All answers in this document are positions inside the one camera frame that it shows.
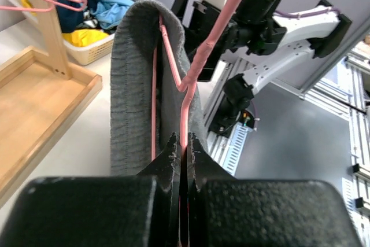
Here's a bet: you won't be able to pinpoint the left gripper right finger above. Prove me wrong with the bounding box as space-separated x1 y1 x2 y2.
186 132 236 198

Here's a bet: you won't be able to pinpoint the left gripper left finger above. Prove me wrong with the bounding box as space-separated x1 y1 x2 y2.
137 133 181 198

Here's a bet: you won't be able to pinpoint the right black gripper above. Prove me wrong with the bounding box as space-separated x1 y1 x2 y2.
184 0 287 82

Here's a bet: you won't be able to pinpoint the grey shorts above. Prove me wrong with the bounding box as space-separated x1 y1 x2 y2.
110 0 190 176

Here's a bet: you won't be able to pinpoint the pink hanger of grey shorts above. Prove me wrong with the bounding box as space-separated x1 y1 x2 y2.
159 0 242 159

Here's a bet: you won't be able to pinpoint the light blue shorts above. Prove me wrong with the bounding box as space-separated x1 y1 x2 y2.
90 0 135 30

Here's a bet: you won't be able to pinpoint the yellow shorts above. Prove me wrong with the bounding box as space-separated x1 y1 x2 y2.
20 0 114 47

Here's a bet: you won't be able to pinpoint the camouflage patterned shorts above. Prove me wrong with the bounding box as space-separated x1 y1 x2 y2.
82 10 99 29

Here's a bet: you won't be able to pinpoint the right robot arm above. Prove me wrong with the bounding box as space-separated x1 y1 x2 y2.
198 0 352 137

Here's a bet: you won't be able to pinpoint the white plastic basket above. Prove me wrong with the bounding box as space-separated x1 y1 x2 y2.
8 0 114 65

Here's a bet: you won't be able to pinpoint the wooden clothes rack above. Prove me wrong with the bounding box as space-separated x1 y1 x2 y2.
1 0 102 204

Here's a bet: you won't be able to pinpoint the slotted cable duct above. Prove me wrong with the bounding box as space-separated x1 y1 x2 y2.
207 123 254 176

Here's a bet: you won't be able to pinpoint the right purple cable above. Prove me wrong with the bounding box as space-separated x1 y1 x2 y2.
273 6 342 18

